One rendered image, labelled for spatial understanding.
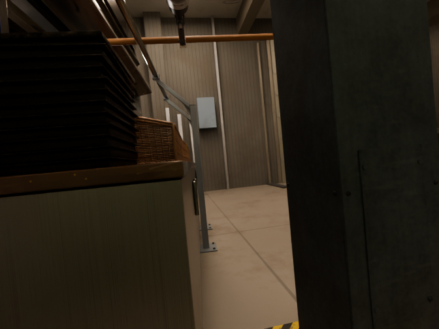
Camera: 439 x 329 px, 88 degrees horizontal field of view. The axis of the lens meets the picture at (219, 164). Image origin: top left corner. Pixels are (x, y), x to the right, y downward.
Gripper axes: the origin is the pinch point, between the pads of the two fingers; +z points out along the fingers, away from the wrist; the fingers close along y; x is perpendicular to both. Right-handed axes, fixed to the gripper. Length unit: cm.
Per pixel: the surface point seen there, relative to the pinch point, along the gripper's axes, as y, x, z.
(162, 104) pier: -55, -51, 321
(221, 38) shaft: 0.2, 19.5, 7.0
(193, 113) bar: 28, 2, 43
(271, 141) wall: 29, 156, 352
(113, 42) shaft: 0.1, -32.7, 7.1
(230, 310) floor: 119, 8, -20
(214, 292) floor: 119, 3, -6
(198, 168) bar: 65, 2, 43
